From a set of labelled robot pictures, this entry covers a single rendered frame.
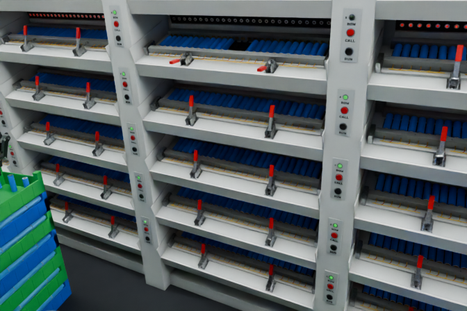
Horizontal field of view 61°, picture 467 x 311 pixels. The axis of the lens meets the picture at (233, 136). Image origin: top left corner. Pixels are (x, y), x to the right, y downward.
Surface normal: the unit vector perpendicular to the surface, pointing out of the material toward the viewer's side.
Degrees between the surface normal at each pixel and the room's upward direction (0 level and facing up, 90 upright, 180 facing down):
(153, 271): 90
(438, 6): 109
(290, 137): 18
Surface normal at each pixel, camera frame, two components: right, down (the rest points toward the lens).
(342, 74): -0.45, 0.37
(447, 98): -0.41, 0.64
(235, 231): -0.18, -0.76
